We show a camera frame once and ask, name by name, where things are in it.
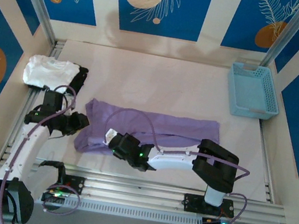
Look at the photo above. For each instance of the aluminium side rail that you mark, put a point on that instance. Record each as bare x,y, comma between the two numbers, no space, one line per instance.
266,161
33,94

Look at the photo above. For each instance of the aluminium frame rail with arm bases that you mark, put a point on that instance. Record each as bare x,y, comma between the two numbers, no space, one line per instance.
138,192

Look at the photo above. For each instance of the left controller board green light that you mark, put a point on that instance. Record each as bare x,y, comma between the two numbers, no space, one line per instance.
50,196

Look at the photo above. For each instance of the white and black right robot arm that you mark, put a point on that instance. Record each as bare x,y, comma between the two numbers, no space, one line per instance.
172,161

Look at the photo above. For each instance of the white folded t-shirt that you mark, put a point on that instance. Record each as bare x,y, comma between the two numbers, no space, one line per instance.
49,72

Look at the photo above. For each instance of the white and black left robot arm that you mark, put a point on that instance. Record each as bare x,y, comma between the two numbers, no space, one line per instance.
27,148

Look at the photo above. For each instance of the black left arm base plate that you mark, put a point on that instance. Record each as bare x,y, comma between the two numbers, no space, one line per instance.
76,184

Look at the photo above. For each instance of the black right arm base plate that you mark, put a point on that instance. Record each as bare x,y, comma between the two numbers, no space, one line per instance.
193,202

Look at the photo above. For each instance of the light blue plastic basket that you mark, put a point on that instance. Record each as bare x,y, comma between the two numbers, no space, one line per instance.
250,92

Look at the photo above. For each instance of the purple t-shirt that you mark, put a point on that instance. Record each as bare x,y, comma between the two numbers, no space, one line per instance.
165,123

